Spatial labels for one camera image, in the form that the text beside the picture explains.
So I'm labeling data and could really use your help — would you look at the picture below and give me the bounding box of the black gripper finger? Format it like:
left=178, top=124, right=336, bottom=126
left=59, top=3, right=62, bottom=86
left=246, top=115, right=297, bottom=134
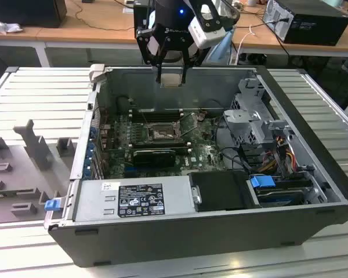
left=135, top=27, right=171, bottom=83
left=182, top=43, right=208, bottom=85

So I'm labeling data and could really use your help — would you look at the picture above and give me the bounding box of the CPU with silver top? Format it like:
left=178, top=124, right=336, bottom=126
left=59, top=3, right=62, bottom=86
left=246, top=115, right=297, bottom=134
left=159, top=72, right=183, bottom=88

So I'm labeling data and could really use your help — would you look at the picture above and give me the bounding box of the metal socket cover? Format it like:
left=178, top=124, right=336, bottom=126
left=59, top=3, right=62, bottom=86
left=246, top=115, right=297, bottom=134
left=178, top=112, right=200, bottom=137

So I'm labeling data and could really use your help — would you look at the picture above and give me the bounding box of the CPU socket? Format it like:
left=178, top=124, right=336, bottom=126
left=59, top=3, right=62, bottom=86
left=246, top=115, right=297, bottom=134
left=146, top=121, right=183, bottom=142

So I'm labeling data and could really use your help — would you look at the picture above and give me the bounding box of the small black box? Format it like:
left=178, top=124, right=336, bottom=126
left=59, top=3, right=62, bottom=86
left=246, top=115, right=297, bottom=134
left=133, top=2, right=156, bottom=39

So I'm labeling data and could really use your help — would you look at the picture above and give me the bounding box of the pale blue teach pendant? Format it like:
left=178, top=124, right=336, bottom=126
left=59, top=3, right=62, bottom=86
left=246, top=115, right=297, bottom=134
left=206, top=30, right=236, bottom=65

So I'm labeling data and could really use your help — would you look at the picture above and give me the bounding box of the wooden desk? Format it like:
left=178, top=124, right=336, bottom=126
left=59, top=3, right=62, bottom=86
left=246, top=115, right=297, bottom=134
left=0, top=0, right=348, bottom=57

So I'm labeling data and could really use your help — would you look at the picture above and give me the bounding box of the grey metal drive cage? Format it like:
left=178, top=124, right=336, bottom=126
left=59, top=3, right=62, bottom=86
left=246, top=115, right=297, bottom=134
left=222, top=76, right=298, bottom=145

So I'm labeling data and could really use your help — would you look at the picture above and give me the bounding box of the green motherboard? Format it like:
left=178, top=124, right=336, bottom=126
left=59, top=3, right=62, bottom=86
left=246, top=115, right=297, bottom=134
left=103, top=111, right=230, bottom=179

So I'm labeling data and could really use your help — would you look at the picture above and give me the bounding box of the graphics card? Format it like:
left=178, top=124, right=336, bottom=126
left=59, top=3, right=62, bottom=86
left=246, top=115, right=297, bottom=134
left=132, top=148, right=177, bottom=168

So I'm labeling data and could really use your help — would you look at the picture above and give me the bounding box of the large black box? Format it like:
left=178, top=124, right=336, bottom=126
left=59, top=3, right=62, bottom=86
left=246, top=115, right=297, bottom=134
left=0, top=0, right=68, bottom=29

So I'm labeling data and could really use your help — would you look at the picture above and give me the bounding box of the black plastic shroud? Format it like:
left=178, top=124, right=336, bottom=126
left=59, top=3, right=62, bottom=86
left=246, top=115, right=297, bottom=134
left=188, top=170, right=262, bottom=213

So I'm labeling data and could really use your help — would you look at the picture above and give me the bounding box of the hard disk blue carrier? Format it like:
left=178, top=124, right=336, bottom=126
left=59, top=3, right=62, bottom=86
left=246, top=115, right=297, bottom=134
left=248, top=173, right=313, bottom=208

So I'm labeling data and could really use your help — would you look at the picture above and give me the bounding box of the crumpled white paper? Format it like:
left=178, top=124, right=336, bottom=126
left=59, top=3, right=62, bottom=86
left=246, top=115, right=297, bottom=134
left=0, top=16, right=24, bottom=36

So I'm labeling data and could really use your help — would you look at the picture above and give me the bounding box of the black desktop computer tower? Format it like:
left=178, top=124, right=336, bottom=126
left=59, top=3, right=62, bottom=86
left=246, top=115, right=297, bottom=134
left=262, top=0, right=348, bottom=46

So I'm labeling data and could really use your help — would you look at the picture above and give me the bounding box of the grey power supply unit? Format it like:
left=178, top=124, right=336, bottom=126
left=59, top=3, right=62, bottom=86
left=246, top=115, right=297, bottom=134
left=72, top=177, right=198, bottom=224

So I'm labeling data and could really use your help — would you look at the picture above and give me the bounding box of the black open PC case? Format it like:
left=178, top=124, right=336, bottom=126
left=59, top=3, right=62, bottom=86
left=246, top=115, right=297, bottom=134
left=43, top=64, right=348, bottom=267

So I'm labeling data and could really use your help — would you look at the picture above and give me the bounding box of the grey parts rack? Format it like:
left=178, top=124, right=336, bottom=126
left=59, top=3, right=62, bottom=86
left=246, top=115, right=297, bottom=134
left=0, top=118, right=79, bottom=225

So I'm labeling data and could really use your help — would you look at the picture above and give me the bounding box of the blue case latch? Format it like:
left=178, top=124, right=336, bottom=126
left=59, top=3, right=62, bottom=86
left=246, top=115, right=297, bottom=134
left=45, top=199, right=60, bottom=212

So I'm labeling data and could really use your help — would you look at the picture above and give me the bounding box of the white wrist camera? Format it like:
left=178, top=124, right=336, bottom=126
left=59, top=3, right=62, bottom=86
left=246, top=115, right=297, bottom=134
left=187, top=0, right=241, bottom=49

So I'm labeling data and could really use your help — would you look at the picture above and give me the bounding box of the black internal cable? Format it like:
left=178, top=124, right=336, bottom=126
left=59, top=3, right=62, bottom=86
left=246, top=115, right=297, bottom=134
left=201, top=99, right=252, bottom=175

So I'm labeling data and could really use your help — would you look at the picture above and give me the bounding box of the white cable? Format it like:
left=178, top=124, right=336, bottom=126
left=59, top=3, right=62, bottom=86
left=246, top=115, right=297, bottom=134
left=235, top=24, right=258, bottom=66

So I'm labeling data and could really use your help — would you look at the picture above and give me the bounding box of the yellow red wire bundle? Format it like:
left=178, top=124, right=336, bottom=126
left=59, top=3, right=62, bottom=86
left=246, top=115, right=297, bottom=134
left=260, top=136, right=298, bottom=174

